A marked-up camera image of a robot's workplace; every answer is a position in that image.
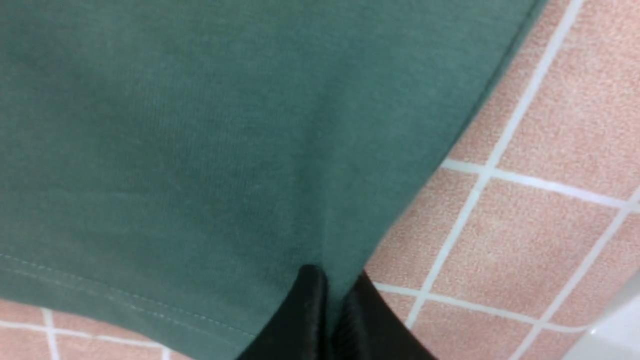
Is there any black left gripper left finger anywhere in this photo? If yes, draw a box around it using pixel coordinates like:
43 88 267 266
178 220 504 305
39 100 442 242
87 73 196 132
238 264 333 360

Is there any green long-sleeved shirt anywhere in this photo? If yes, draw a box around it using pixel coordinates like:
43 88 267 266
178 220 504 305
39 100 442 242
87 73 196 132
0 0 546 360

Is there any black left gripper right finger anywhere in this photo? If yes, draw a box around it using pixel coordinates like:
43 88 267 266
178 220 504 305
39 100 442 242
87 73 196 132
333 272 436 360

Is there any pink checkered tablecloth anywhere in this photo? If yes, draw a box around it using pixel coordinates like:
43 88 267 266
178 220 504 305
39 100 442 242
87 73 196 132
1 0 639 360

